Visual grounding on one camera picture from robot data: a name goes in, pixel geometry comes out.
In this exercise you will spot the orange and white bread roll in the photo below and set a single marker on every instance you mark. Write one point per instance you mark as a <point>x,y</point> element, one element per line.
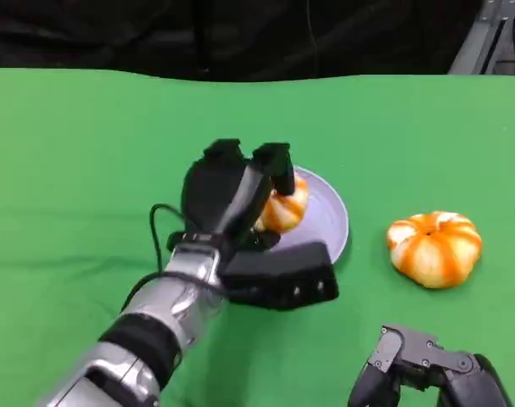
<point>435,250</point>
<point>284,212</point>

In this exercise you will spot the black backdrop curtain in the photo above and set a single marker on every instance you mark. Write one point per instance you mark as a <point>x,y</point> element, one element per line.
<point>197,38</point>

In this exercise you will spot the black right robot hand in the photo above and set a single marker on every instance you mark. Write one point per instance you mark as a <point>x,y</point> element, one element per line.
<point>427,352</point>

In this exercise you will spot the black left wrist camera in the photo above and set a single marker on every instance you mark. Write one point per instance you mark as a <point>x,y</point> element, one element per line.
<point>282,275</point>

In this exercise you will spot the grey metal frame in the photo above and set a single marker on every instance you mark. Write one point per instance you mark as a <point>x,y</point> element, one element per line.
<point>473,42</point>

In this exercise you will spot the green table cloth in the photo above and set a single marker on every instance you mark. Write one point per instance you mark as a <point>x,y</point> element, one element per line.
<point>70,148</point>

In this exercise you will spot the lilac plate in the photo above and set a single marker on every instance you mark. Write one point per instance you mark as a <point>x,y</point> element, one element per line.
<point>320,220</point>

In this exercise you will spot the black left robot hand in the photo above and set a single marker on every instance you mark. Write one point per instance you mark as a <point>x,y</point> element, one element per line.
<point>214,191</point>

